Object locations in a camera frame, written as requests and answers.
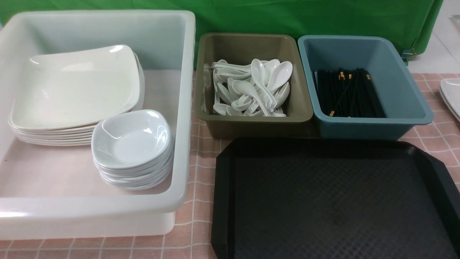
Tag white ceramic soup spoon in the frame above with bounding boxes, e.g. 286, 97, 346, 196
251, 59, 277, 110

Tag small white square bowl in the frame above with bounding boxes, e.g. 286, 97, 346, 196
91, 109, 174, 169

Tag pile of white soup spoons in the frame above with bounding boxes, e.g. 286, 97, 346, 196
206, 59, 294, 117

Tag black plastic serving tray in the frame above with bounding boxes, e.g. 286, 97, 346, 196
211, 138, 460, 259

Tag olive green spoon bin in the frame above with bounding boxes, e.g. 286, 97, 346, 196
194, 33, 319, 140

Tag stack of small white bowls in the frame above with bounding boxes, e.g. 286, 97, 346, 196
91, 110, 174, 191

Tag pink checkered tablecloth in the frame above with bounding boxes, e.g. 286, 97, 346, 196
1, 73, 459, 259

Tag pile of black chopsticks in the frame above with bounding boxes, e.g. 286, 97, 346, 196
312, 68, 387, 118

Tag blue chopstick bin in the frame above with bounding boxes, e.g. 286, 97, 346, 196
298, 35, 434, 140

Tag stack of white square plates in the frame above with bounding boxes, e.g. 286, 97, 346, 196
9, 52, 146, 146

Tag large white plastic tub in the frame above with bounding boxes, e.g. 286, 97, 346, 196
0, 10, 196, 240

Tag green backdrop cloth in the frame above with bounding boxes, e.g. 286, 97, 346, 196
1, 0, 443, 54

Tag white plates at right edge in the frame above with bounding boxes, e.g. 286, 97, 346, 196
439, 78, 460, 121

